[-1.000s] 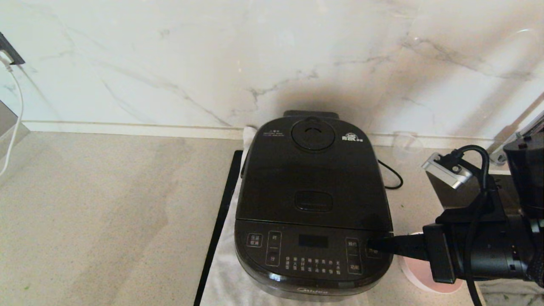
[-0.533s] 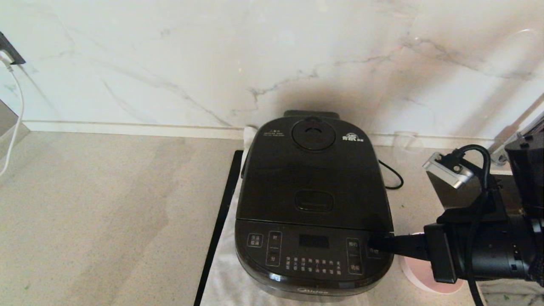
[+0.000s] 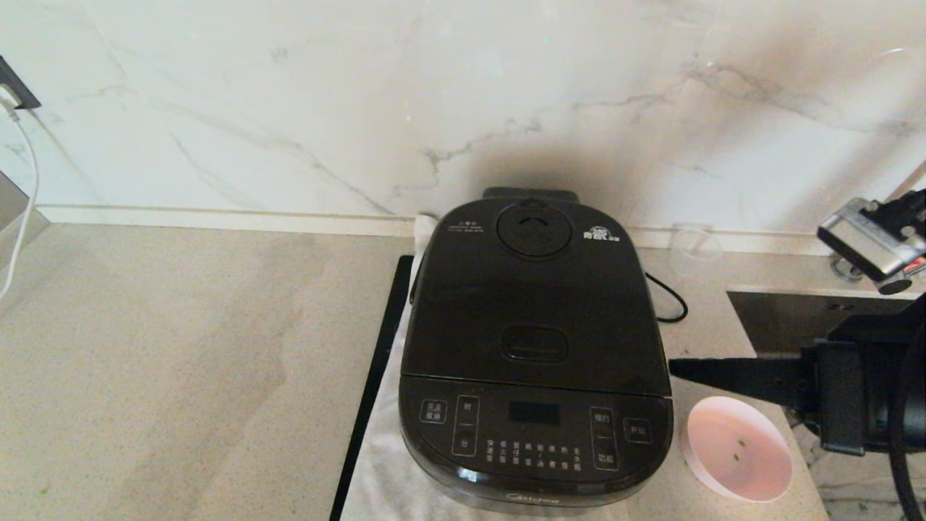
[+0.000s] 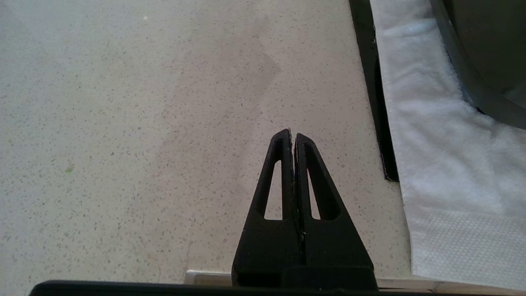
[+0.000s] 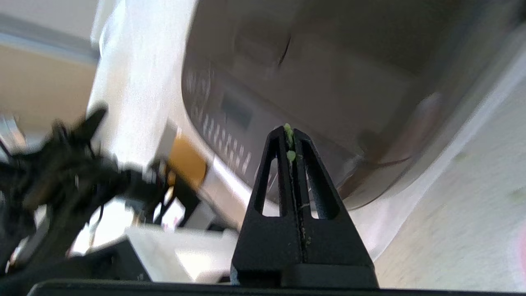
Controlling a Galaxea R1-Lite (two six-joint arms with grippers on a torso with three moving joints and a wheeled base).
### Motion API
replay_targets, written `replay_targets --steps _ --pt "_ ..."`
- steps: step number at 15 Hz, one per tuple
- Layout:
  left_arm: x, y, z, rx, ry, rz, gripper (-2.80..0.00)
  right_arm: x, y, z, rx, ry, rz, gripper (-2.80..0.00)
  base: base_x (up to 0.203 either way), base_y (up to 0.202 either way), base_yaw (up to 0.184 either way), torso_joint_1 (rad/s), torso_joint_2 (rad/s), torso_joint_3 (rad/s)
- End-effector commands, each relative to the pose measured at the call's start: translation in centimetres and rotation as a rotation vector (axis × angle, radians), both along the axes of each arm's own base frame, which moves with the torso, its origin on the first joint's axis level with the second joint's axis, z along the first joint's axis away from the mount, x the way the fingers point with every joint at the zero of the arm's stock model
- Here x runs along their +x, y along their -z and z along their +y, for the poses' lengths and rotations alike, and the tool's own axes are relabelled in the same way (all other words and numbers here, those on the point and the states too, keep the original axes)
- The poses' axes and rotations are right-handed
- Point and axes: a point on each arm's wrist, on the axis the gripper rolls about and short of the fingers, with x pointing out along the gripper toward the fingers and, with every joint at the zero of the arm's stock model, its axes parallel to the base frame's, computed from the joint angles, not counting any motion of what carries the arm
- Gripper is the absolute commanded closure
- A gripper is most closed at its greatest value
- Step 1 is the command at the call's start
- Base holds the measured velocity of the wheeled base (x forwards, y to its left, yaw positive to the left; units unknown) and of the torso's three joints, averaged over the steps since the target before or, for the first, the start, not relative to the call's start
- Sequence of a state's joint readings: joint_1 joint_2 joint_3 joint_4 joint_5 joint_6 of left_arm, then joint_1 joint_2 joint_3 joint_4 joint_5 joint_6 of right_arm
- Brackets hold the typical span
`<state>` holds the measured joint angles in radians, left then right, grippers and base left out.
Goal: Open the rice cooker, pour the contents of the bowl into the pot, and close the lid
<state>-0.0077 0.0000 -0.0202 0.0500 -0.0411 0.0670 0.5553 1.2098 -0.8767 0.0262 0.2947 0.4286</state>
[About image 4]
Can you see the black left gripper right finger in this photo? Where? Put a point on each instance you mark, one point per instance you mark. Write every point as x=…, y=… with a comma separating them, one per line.
x=328, y=242

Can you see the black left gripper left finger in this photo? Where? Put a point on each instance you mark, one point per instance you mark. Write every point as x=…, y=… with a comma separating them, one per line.
x=267, y=246

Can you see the white towel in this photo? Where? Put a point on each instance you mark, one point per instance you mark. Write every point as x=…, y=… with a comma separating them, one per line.
x=448, y=156

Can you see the black flat strip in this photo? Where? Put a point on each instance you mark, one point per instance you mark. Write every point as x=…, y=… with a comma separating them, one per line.
x=372, y=82

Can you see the small green vegetable scrap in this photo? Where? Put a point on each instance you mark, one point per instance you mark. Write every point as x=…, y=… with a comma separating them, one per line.
x=69, y=169

